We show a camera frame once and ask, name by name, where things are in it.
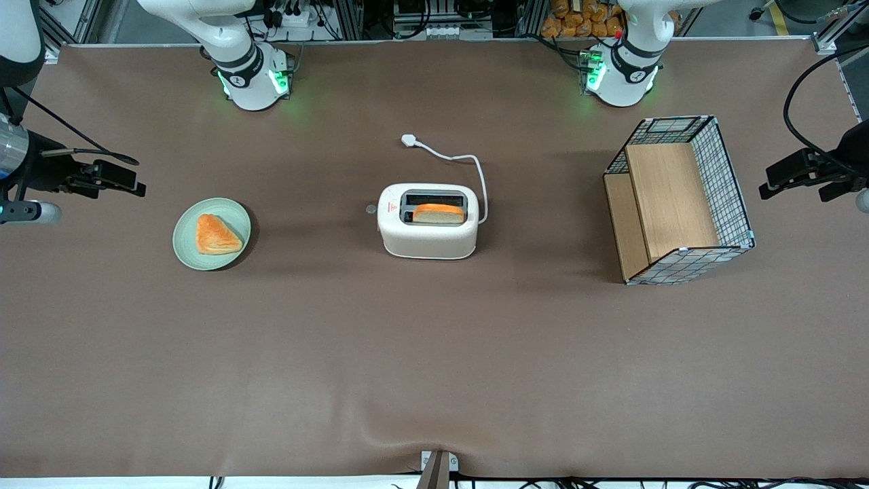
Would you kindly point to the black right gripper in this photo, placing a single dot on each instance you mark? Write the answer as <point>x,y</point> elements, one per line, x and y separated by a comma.
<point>45,170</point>

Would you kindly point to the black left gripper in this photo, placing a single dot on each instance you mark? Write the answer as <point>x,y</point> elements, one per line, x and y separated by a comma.
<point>851,149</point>

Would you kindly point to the white two-slot toaster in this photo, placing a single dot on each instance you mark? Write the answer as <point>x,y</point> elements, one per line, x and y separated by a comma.
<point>428,241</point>

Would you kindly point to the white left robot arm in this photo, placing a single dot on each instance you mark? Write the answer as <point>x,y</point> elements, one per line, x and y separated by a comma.
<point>621,81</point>

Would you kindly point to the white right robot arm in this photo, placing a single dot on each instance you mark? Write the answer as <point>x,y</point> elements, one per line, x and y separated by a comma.
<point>251,75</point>

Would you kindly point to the green round plate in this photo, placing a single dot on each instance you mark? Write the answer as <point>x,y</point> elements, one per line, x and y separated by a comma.
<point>187,241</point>

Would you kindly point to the triangular orange pastry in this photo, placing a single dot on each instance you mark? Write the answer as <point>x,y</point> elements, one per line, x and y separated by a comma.
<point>214,236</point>

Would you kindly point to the white power strip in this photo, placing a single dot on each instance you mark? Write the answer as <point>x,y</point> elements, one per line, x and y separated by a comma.
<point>292,18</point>
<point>458,31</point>

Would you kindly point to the bag of bread rolls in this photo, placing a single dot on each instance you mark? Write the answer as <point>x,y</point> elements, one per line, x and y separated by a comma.
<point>577,19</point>

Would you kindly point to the bread slice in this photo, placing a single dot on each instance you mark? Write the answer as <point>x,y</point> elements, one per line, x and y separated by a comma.
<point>438,215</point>

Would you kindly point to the aluminium frame profile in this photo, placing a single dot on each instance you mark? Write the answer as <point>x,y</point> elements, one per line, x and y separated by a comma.
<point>68,27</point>
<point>838,27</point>

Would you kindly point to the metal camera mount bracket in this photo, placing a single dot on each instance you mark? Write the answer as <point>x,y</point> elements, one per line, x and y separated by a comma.
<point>438,468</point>

